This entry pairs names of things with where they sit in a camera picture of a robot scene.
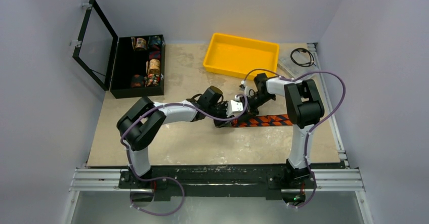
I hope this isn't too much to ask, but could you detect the rolled tie orange floral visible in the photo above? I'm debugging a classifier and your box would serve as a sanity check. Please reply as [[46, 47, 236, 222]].
[[131, 37, 147, 51]]

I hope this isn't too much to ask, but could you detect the rolled tie beige patterned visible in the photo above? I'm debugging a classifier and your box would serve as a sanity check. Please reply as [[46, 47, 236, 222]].
[[146, 59, 161, 75]]

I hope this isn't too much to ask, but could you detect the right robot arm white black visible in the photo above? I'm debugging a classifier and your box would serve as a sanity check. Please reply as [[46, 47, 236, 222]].
[[236, 73, 325, 187]]

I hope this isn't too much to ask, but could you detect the rolled tie colourful floral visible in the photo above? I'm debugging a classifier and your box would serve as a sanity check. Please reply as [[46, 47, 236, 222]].
[[145, 74, 161, 87]]

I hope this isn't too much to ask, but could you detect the rolled tie red navy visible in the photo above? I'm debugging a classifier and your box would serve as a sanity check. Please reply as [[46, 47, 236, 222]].
[[148, 51, 161, 60]]

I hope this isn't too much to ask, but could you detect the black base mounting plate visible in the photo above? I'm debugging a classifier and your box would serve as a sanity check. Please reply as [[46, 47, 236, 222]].
[[118, 164, 314, 204]]

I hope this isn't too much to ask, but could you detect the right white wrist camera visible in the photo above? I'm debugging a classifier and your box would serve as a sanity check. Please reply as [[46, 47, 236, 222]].
[[239, 80, 255, 97]]

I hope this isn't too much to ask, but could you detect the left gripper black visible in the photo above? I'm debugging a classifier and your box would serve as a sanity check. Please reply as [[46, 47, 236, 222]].
[[206, 101, 234, 127]]

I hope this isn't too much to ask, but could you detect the rolled tie dark blue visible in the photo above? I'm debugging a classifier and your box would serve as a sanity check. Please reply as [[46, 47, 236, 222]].
[[147, 35, 163, 51]]

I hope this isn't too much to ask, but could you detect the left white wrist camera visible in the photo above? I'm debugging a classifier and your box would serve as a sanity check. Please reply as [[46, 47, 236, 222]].
[[226, 95, 244, 117]]

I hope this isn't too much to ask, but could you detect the black tie storage box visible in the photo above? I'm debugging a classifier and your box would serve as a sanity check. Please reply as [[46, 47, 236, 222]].
[[110, 34, 166, 99]]

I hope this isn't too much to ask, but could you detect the aluminium rail frame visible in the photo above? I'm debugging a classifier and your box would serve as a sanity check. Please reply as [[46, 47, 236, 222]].
[[62, 42, 374, 224]]

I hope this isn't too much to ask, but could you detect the black framed box lid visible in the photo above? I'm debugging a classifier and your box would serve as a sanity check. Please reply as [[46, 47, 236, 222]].
[[72, 0, 119, 91]]

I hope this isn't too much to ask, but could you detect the rolled tie dark red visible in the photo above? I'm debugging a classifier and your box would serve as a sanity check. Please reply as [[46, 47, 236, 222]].
[[130, 74, 146, 88]]

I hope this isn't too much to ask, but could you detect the purple cable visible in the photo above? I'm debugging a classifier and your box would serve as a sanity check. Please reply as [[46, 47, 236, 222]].
[[242, 68, 347, 210], [120, 94, 249, 216]]

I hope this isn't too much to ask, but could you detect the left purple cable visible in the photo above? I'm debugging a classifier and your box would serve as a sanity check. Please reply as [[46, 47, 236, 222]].
[[120, 94, 249, 216]]

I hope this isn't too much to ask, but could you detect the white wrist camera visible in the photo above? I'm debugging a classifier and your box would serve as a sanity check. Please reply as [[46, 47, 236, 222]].
[[226, 95, 244, 117], [239, 80, 255, 97]]

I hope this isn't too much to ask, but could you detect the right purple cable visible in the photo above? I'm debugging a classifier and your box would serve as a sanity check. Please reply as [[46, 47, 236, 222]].
[[242, 68, 347, 210]]

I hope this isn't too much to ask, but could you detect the black coiled cable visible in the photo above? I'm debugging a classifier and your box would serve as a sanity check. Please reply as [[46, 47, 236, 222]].
[[289, 48, 316, 68]]

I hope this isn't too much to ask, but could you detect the clear plastic parts box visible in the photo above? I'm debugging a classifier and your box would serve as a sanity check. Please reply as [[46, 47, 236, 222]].
[[278, 48, 319, 78]]

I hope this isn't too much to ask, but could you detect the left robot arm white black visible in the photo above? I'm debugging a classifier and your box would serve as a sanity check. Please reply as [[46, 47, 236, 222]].
[[116, 86, 230, 188]]

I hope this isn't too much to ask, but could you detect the yellow plastic tray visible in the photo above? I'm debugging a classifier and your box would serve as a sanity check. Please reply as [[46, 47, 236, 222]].
[[203, 33, 280, 80]]

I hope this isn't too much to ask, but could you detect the orange navy striped tie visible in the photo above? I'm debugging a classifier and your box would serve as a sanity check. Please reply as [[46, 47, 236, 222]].
[[231, 114, 292, 127]]

